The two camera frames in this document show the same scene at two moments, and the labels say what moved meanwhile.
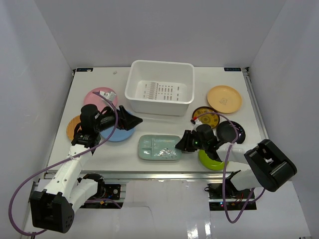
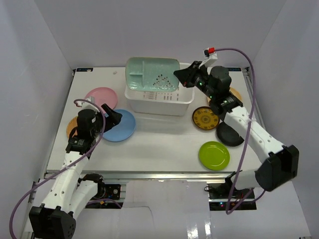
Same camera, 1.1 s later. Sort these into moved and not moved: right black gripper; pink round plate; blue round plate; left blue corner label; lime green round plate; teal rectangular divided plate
Moved: teal rectangular divided plate; right black gripper
Not moved: blue round plate; left blue corner label; pink round plate; lime green round plate
